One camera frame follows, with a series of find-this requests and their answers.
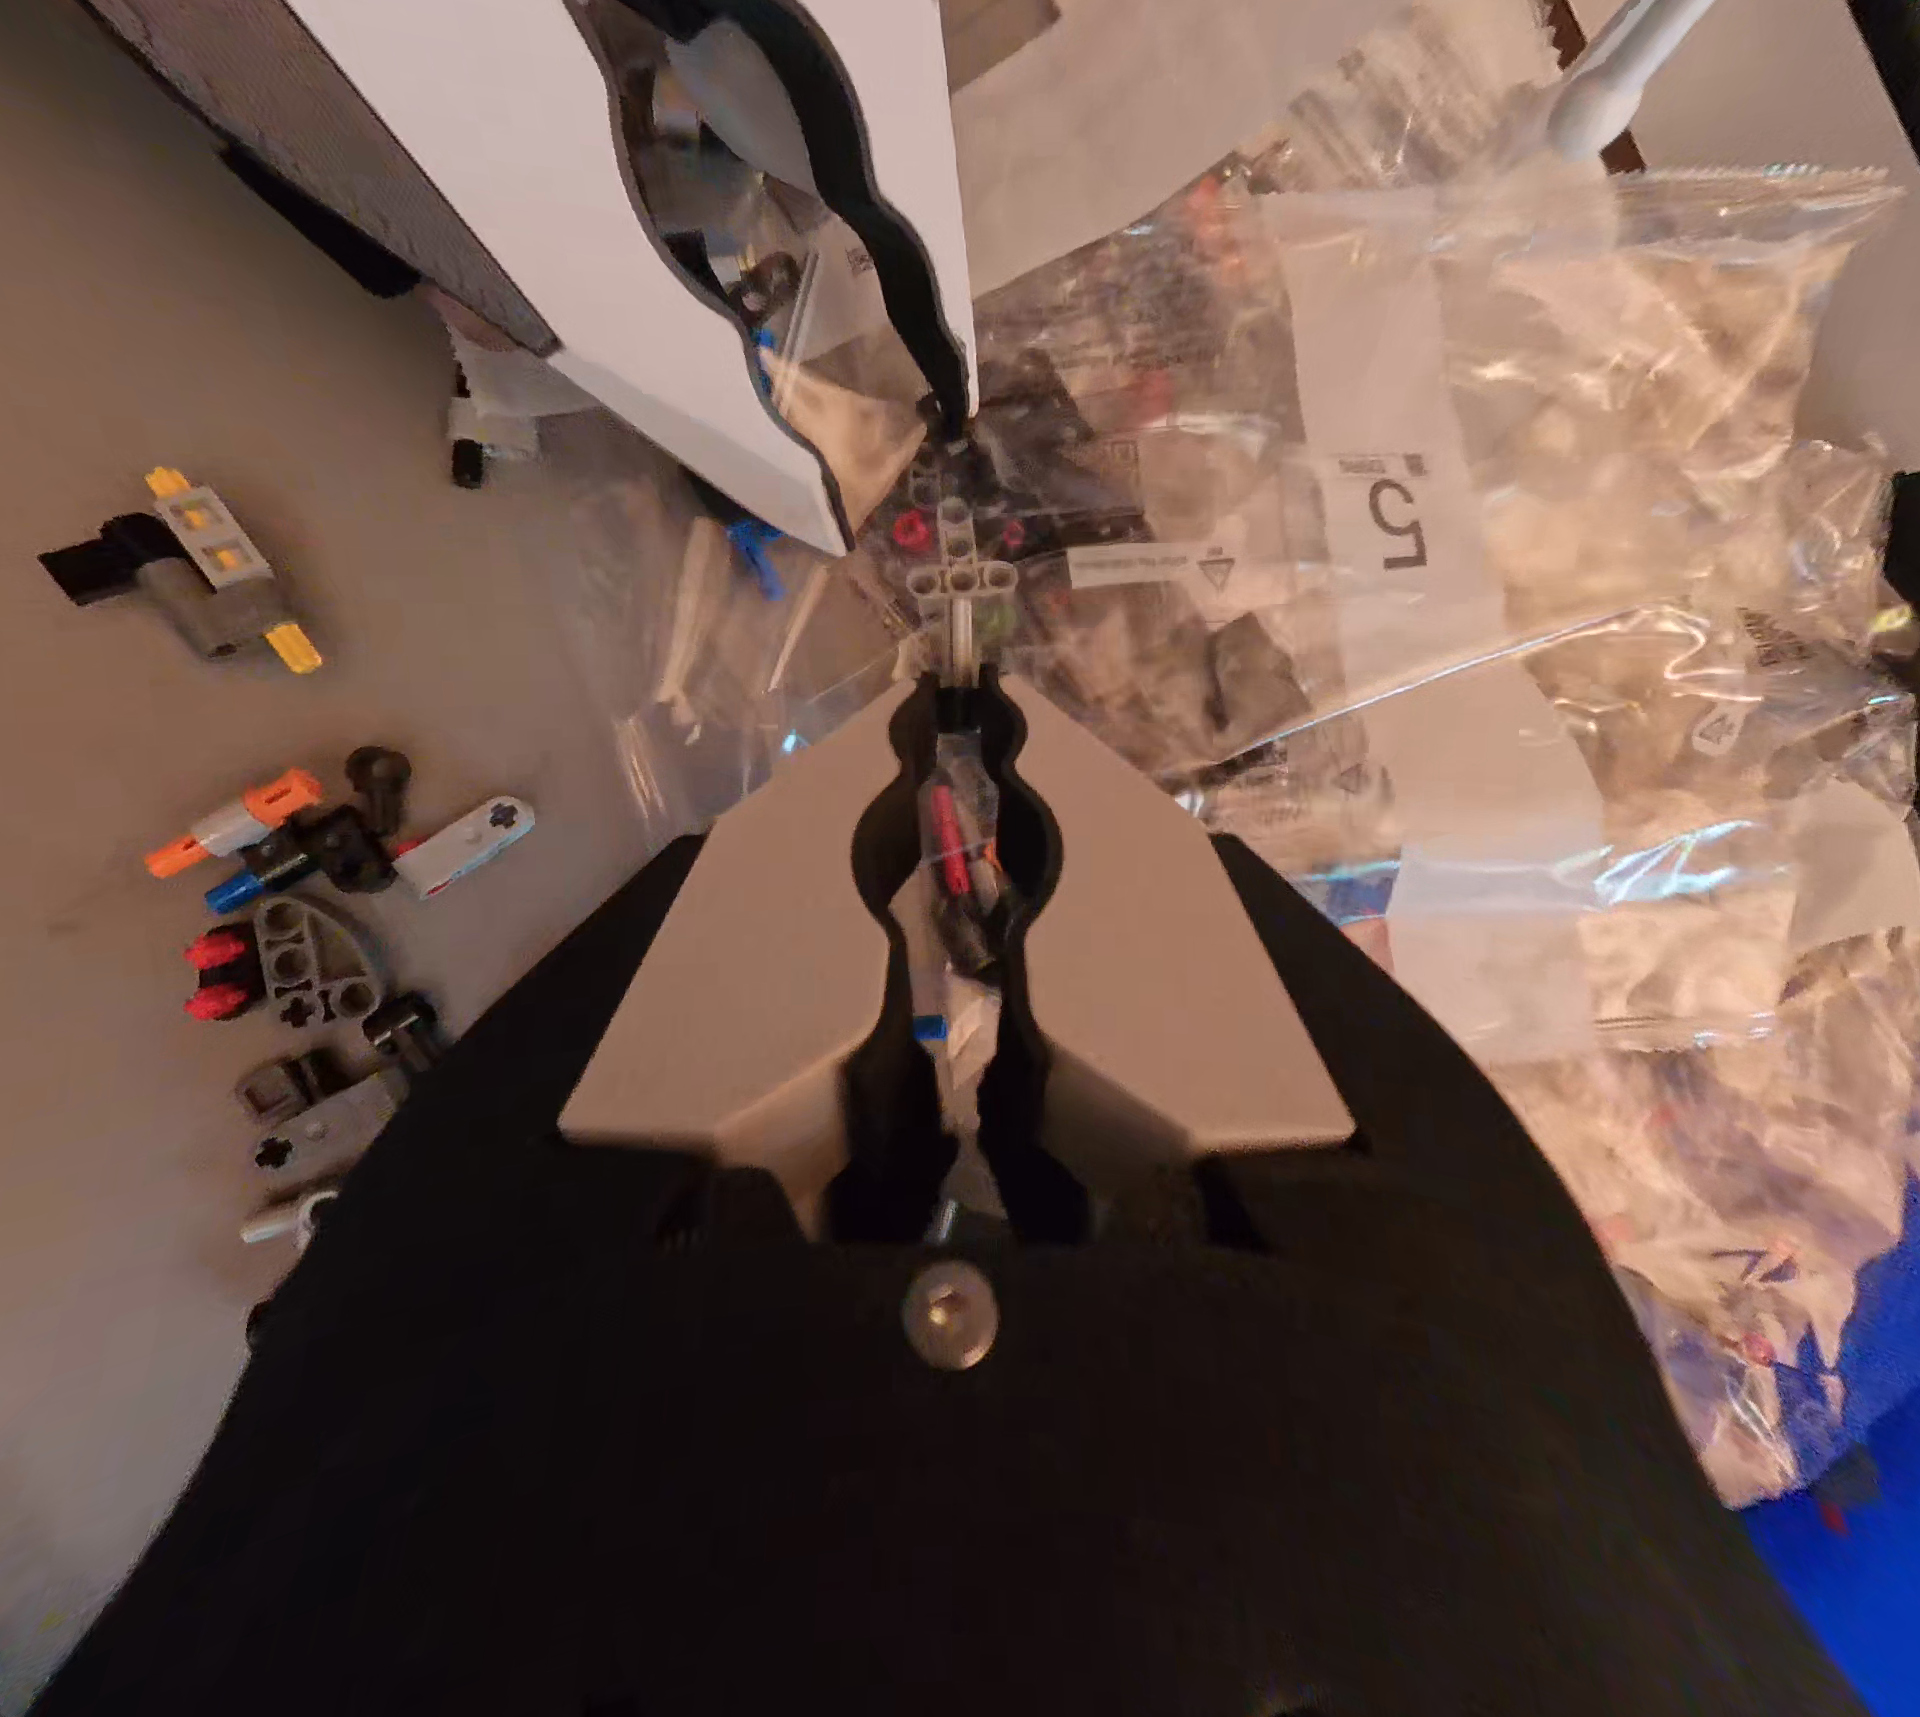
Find pile of clear lego bags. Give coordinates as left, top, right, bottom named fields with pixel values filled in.
left=570, top=0, right=1920, bottom=1512

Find thin grey lego liftarm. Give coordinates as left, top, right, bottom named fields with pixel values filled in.
left=390, top=797, right=538, bottom=903

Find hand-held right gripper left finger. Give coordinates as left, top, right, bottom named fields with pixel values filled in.
left=558, top=678, right=959, bottom=1246

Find loose small lego pieces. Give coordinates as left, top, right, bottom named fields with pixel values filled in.
left=234, top=987, right=446, bottom=1248

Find orange grey lego pin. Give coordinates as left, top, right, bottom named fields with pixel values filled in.
left=143, top=767, right=325, bottom=881

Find orange blue black connector cluster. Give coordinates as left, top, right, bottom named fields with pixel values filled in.
left=204, top=748, right=416, bottom=917

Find grey lego connector black pin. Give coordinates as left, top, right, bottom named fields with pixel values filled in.
left=444, top=359, right=542, bottom=490

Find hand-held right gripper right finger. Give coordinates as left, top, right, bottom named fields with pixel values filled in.
left=974, top=671, right=1358, bottom=1248

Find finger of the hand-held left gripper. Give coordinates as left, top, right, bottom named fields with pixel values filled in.
left=659, top=0, right=983, bottom=429
left=251, top=0, right=859, bottom=559

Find light grey lego T beam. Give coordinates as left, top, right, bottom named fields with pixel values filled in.
left=904, top=494, right=1022, bottom=604

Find small clear bag of pins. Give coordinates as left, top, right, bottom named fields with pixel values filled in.
left=906, top=727, right=1039, bottom=1106

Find blue plastic bin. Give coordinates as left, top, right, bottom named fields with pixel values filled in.
left=1739, top=1176, right=1920, bottom=1717

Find grey yellow lego connector assembly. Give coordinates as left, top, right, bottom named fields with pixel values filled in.
left=36, top=466, right=325, bottom=678

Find large clear bag white label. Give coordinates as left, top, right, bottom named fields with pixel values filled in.
left=899, top=172, right=1622, bottom=823

